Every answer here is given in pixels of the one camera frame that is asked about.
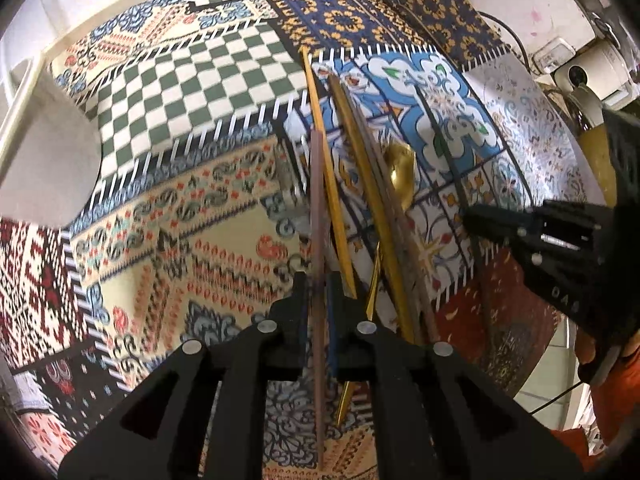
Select white rod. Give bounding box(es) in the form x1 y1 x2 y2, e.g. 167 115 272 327
0 55 42 176

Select reddish brown chopstick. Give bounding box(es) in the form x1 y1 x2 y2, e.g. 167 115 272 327
307 127 331 468

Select white utensil holder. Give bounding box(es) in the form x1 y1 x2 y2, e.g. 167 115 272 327
0 102 103 228

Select grey metal utensil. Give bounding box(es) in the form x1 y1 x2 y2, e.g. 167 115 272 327
275 122 313 233

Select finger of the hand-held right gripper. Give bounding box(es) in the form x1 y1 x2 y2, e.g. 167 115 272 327
464 199 619 267
510 246 622 342

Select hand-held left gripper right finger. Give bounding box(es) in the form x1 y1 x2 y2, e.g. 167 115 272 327
326 271 584 480

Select black power cable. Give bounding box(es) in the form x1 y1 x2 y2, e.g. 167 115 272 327
476 9 532 82

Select patterned patchwork tablecloth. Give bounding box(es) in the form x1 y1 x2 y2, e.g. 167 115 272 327
0 0 591 480

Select gold spoon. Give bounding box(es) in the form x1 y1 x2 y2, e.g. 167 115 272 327
336 141 417 428

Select white round appliance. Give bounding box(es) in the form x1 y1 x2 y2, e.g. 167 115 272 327
551 40 632 126

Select white rice cooker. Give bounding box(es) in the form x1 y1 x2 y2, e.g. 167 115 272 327
460 0 640 78

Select black chopstick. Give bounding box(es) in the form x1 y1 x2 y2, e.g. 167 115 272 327
413 83 493 332

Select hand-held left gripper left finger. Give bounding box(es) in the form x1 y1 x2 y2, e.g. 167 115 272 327
57 271 309 480

